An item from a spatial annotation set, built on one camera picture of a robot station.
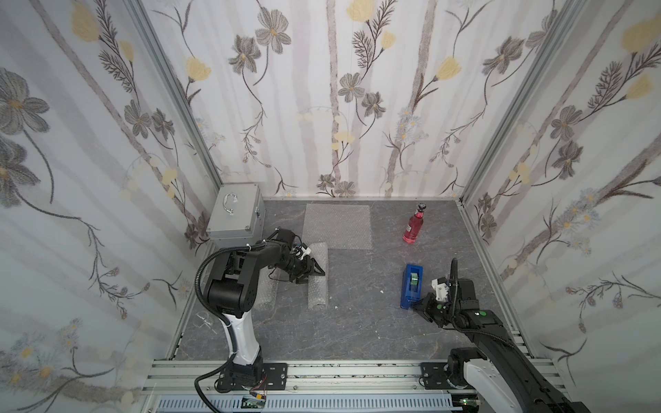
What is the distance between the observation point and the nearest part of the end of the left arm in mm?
852

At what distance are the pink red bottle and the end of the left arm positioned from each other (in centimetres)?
38

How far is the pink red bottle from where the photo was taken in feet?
3.10
